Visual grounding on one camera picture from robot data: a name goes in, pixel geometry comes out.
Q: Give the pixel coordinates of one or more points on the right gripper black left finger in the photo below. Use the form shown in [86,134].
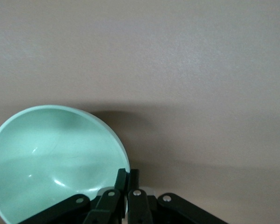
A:
[107,205]

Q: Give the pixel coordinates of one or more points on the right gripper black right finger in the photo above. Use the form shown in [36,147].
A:
[140,210]

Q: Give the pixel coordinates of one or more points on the light green bowl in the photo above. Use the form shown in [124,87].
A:
[49,151]

